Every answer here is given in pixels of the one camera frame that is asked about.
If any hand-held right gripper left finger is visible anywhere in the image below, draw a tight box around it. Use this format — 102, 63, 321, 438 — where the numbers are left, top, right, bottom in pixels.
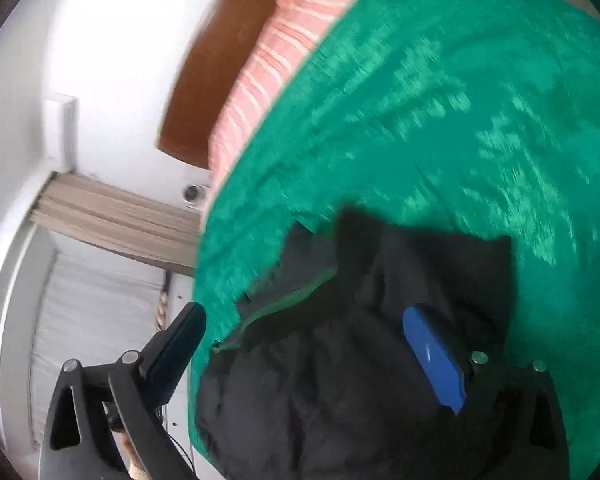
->
39, 301, 208, 480

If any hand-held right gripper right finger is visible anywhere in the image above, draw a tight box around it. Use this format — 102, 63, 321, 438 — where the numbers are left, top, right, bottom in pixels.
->
401, 304, 571, 480

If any black puffer jacket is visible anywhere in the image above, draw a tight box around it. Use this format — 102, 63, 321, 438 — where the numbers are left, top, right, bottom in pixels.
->
197, 205, 531, 480

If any striped cushion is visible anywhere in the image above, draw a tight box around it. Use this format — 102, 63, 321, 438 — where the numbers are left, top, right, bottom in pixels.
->
152, 287, 173, 333

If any white sheer curtain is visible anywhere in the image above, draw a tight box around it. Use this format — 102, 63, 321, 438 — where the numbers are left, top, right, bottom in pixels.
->
30, 250, 176, 451

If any beige curtain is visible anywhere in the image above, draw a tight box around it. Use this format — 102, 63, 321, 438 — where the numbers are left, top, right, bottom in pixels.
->
30, 170, 203, 278

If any small white fan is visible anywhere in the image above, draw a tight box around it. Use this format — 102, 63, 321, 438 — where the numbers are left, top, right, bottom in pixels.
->
180, 180, 211, 208

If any green velvet blanket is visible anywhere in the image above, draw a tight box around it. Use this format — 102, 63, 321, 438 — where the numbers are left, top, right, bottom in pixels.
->
187, 0, 600, 480

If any wooden headboard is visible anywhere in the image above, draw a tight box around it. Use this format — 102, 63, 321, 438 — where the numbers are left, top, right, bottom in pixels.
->
155, 0, 306, 168

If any pink striped bed sheet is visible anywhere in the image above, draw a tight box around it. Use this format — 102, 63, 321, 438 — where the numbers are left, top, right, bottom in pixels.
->
207, 0, 391, 186

